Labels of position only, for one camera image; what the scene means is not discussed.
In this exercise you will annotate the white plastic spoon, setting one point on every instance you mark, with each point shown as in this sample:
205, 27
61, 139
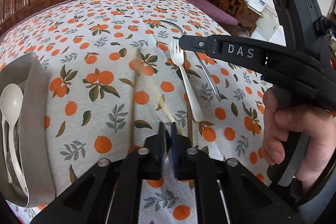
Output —
5, 134
11, 100

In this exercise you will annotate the white plastic fork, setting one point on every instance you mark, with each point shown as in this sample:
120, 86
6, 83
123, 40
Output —
189, 92

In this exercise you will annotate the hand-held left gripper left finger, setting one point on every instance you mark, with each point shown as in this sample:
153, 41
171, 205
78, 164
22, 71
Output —
160, 140

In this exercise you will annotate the rectangular metal tray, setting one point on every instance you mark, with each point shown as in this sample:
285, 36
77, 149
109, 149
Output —
34, 121

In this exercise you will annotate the white plastic bag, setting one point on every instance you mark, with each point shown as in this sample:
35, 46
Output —
244, 32

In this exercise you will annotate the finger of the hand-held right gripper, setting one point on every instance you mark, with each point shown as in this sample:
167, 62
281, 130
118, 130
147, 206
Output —
197, 43

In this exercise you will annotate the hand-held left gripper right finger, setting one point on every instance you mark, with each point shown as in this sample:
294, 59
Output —
173, 136

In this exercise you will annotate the person's right hand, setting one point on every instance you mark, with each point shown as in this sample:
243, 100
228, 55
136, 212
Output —
270, 129

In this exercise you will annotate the white desk device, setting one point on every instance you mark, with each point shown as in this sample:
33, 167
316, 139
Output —
256, 5

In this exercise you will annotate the orange fruit print tablecloth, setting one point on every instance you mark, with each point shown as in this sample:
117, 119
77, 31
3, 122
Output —
92, 108

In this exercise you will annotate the metal fork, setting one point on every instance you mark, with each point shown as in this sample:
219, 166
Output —
15, 140

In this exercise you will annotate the white wall panel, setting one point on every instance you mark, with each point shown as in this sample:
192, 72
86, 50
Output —
270, 24

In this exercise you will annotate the square purple seat cushion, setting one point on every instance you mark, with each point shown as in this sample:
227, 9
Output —
210, 7

